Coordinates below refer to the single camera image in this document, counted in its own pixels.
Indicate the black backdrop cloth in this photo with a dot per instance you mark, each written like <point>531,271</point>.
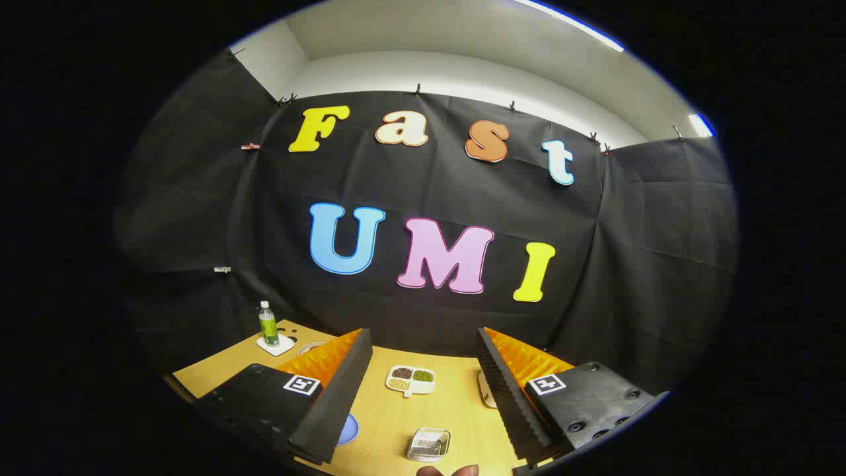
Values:
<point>429,185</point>

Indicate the metal perforated drain basket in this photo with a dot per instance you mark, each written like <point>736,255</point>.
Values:
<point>428,444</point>

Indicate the white square coaster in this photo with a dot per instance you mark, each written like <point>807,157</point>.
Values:
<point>275,346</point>

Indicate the blue round plate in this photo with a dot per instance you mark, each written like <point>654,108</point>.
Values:
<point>349,430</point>

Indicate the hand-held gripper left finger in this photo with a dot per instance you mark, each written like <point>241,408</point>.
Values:
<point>337,403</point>

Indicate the green plastic bottle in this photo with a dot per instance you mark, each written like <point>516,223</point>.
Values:
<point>268,324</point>

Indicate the white divided tray of beans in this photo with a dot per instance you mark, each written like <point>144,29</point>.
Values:
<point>410,380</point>

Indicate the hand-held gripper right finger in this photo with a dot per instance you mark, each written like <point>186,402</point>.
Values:
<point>505,396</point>

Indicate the white toaster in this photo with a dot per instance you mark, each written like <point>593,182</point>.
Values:
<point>486,390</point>

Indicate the plate of sausage and vegetables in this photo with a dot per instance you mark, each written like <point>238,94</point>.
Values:
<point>309,346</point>

